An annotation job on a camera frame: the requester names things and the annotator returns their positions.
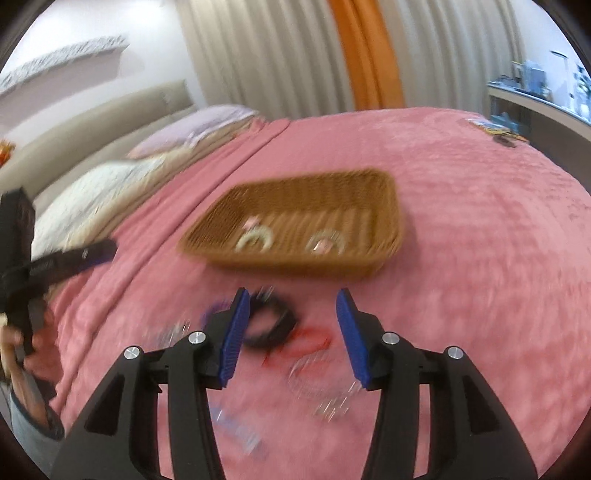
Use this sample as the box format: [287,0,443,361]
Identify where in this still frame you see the silver chain bracelet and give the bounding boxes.
[148,318,197,347]

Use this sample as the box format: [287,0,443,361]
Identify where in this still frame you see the clear glasses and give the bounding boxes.
[286,353,365,418]

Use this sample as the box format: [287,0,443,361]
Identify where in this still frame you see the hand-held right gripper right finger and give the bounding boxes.
[336,287,539,480]

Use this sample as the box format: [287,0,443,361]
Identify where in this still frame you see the white bracelet with pink charm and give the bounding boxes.
[235,217,274,252]

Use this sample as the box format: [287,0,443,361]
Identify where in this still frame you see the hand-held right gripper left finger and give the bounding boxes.
[51,287,251,480]

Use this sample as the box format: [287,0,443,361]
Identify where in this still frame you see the books on desk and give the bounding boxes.
[508,51,555,95]

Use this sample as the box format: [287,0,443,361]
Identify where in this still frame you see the person's left hand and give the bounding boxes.
[0,325,24,379]

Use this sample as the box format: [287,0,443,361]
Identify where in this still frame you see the white patterned wall shelf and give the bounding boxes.
[0,34,130,90]

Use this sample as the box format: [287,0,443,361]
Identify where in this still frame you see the red string bracelet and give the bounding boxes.
[263,323,333,367]

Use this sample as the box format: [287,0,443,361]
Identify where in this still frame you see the orange curtain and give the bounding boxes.
[329,0,406,112]

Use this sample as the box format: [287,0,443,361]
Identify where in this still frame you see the white floral pillow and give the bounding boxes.
[32,159,162,259]

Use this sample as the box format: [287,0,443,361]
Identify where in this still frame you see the brown wicker basket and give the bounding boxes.
[180,169,404,280]

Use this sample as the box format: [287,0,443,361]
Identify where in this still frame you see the pink fleece blanket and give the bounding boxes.
[28,107,591,480]

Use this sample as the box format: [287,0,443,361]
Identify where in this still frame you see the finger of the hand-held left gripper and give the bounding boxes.
[30,239,118,283]

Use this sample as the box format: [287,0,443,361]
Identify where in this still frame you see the black wristwatch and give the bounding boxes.
[242,286,298,349]

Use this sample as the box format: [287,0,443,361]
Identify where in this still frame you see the beige padded headboard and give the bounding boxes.
[0,79,195,208]

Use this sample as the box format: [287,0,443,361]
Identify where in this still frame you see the purple bracelet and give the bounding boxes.
[203,299,241,333]

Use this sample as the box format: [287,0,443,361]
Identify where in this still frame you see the grey curtain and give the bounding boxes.
[178,0,361,121]
[379,0,532,114]

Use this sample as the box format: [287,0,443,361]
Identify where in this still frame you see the white desk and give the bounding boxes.
[487,80,591,181]

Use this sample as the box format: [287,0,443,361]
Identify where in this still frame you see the small items on blanket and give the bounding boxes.
[464,117,529,148]

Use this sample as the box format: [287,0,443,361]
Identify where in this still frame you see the purple pillow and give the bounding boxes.
[128,105,257,160]

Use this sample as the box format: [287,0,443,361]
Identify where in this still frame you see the blue and white bracelet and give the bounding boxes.
[208,406,269,457]

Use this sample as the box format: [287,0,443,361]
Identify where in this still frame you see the white and pink bead bracelet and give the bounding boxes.
[307,231,345,256]

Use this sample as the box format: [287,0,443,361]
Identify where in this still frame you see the person's left forearm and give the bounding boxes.
[7,367,65,441]

